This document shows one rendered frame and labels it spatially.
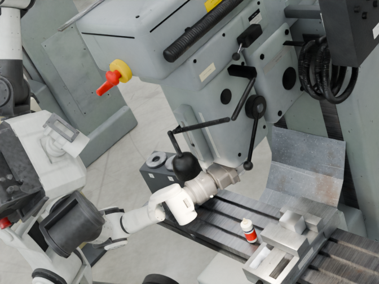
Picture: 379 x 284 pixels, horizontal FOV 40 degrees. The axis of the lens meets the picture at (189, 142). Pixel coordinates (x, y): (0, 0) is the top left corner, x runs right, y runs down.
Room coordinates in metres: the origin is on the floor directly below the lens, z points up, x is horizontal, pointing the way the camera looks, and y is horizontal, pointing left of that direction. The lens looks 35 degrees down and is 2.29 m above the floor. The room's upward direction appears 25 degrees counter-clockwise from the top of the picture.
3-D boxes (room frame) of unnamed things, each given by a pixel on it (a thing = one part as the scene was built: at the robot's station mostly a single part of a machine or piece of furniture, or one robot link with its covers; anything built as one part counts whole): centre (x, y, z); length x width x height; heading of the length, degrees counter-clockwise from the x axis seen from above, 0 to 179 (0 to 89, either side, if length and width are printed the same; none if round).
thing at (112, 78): (1.16, 0.10, 1.76); 0.04 x 0.03 x 0.04; 34
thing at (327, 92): (1.28, -0.44, 1.45); 0.18 x 0.16 x 0.21; 124
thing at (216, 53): (1.32, -0.15, 1.68); 0.34 x 0.24 x 0.10; 124
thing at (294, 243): (1.14, -0.15, 0.99); 0.15 x 0.06 x 0.04; 32
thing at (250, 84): (1.11, -0.17, 1.58); 0.17 x 0.01 x 0.01; 142
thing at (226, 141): (1.30, -0.11, 1.47); 0.21 x 0.19 x 0.32; 34
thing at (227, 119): (1.07, -0.05, 1.58); 0.17 x 0.01 x 0.01; 69
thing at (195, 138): (1.24, -0.02, 1.45); 0.04 x 0.04 x 0.21; 34
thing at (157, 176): (1.67, 0.12, 1.00); 0.22 x 0.12 x 0.20; 44
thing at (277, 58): (1.41, -0.27, 1.47); 0.24 x 0.19 x 0.26; 34
